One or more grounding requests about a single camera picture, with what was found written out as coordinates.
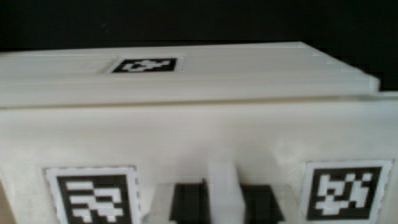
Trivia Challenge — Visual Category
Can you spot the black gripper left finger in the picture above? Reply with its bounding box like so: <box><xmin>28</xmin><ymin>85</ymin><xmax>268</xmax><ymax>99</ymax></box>
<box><xmin>168</xmin><ymin>181</ymin><xmax>209</xmax><ymax>224</ymax></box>

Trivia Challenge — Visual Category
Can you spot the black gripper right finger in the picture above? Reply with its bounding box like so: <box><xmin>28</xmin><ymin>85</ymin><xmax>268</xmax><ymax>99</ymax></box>
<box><xmin>241</xmin><ymin>185</ymin><xmax>284</xmax><ymax>224</ymax></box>

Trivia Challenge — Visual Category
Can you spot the white cabinet door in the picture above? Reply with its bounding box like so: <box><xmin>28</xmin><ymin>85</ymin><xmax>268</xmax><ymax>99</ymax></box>
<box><xmin>0</xmin><ymin>42</ymin><xmax>380</xmax><ymax>107</ymax></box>
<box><xmin>0</xmin><ymin>97</ymin><xmax>398</xmax><ymax>224</ymax></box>

